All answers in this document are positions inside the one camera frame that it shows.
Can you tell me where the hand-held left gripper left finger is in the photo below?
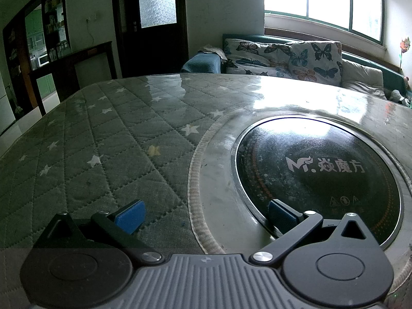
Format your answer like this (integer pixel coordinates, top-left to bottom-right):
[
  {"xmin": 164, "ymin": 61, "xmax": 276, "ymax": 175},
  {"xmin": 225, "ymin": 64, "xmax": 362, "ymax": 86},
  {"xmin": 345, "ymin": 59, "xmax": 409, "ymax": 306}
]
[{"xmin": 35, "ymin": 200, "xmax": 162, "ymax": 263}]

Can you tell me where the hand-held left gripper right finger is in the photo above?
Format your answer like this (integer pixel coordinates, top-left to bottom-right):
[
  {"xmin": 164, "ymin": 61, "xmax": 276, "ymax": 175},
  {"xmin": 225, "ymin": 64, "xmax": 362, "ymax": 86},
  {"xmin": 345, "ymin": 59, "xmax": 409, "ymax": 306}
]
[{"xmin": 249, "ymin": 200, "xmax": 380, "ymax": 266}]

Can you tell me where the round black heater plate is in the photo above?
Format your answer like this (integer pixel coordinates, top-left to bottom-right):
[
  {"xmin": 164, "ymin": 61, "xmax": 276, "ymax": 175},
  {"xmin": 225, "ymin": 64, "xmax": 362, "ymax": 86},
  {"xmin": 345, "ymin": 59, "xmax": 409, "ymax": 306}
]
[{"xmin": 234, "ymin": 116, "xmax": 403, "ymax": 250}]

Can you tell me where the quilted star table cover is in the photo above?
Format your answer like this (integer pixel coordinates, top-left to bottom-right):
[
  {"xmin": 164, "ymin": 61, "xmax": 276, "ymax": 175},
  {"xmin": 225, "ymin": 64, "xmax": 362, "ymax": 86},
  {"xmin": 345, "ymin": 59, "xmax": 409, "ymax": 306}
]
[{"xmin": 0, "ymin": 72, "xmax": 412, "ymax": 309}]

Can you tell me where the butterfly print cushion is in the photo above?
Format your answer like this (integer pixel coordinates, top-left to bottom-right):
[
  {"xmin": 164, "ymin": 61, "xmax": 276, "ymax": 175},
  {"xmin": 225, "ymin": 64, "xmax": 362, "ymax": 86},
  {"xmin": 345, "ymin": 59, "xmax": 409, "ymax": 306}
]
[
  {"xmin": 223, "ymin": 38, "xmax": 301, "ymax": 79},
  {"xmin": 288, "ymin": 41, "xmax": 343, "ymax": 86}
]

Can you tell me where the cream pillow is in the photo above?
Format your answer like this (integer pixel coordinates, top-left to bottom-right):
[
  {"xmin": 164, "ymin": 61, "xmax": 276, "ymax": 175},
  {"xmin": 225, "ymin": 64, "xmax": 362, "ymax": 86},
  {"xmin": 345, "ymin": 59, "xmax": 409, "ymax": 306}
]
[{"xmin": 341, "ymin": 59, "xmax": 387, "ymax": 99}]

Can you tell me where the blue cushion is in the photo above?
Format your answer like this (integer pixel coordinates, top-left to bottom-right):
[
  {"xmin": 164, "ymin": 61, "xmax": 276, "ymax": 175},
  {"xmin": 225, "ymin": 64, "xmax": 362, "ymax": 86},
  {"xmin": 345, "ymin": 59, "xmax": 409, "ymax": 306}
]
[{"xmin": 181, "ymin": 53, "xmax": 222, "ymax": 74}]

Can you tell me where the dark door with frosted glass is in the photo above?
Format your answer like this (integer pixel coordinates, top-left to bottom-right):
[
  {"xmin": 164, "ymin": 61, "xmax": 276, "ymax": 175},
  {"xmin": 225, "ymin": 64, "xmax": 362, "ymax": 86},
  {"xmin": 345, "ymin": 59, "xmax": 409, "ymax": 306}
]
[{"xmin": 111, "ymin": 0, "xmax": 189, "ymax": 79}]

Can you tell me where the dark wooden console table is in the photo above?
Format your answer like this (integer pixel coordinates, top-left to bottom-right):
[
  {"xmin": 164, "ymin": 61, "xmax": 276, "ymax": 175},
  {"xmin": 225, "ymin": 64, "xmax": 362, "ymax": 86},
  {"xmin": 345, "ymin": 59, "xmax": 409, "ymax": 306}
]
[{"xmin": 29, "ymin": 41, "xmax": 118, "ymax": 116}]

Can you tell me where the beige cloth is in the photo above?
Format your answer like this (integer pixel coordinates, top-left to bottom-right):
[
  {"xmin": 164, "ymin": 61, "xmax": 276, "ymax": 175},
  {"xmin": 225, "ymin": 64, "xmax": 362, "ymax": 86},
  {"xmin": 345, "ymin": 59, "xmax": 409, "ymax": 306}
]
[{"xmin": 197, "ymin": 47, "xmax": 226, "ymax": 61}]

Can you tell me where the green sofa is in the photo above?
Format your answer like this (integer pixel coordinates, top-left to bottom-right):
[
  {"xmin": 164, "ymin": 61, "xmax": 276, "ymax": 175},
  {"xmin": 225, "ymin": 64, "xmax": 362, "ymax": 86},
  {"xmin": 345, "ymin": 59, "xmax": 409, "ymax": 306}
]
[{"xmin": 222, "ymin": 33, "xmax": 412, "ymax": 104}]

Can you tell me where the dark wooden display cabinet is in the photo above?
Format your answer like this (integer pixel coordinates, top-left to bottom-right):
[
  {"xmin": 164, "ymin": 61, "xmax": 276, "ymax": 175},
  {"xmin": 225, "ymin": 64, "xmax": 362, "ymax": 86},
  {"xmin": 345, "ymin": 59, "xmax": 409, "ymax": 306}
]
[{"xmin": 3, "ymin": 0, "xmax": 71, "ymax": 116}]

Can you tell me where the colourful pinwheel toy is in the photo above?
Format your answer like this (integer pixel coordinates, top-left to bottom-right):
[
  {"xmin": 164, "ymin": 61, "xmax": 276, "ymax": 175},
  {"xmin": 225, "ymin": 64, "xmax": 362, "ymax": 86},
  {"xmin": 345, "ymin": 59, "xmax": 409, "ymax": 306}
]
[{"xmin": 397, "ymin": 37, "xmax": 411, "ymax": 74}]

